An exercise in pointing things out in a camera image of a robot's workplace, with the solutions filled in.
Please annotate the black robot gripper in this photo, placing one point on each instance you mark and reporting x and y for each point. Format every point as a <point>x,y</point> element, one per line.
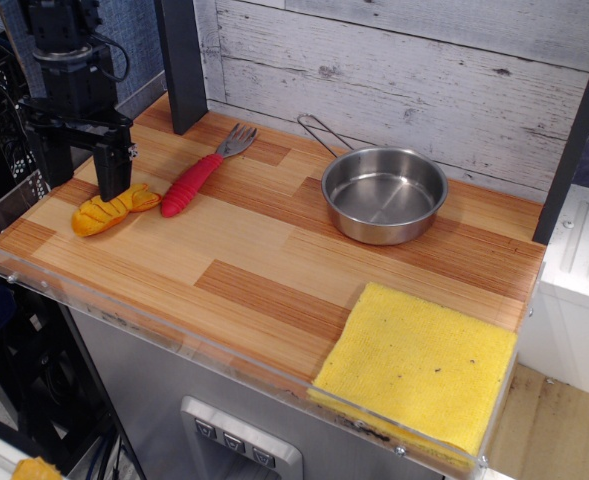
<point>78,110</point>

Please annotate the orange plush fried shrimp toy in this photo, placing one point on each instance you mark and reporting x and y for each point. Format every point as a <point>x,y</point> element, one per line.
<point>95,216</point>

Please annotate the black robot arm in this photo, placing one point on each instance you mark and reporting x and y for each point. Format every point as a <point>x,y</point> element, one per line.
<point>64,25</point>

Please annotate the yellow cloth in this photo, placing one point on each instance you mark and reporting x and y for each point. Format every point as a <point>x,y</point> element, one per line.
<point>417,372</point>

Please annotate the clear acrylic table guard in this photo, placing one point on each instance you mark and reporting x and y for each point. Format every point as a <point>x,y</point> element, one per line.
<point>254,266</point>

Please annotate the stainless steel cabinet panel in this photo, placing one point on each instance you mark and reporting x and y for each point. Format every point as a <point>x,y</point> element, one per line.
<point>192,411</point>

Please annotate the stainless steel pan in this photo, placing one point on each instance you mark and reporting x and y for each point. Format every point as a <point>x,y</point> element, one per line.
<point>383,195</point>

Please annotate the white plastic block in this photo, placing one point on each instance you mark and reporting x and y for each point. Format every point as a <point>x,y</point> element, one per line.
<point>554,338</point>

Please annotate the red handled metal fork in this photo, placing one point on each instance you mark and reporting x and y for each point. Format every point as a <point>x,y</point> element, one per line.
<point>185,188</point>

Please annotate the dark grey left post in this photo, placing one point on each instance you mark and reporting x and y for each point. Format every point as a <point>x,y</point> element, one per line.
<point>181,53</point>

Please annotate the dark grey post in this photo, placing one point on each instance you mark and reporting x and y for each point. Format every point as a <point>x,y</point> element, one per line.
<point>565,172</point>
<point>181,53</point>

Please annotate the dark grey right post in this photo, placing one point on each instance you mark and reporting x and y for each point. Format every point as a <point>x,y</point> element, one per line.
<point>565,172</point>

